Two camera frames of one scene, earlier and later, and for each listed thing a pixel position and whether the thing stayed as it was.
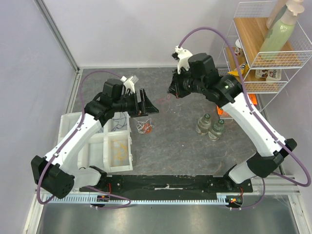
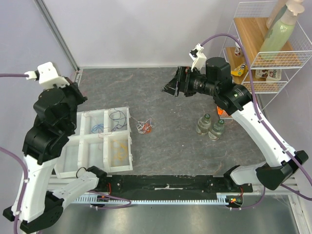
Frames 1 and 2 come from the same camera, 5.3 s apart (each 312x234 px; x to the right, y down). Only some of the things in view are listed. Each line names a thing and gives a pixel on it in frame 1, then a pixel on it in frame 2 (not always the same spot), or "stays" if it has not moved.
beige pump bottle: x=280 y=5 stays
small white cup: x=238 y=49 stays
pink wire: x=168 y=97 → x=100 y=133
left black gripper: x=146 y=107 → x=73 y=87
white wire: x=143 y=126 stays
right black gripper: x=174 y=83 stays
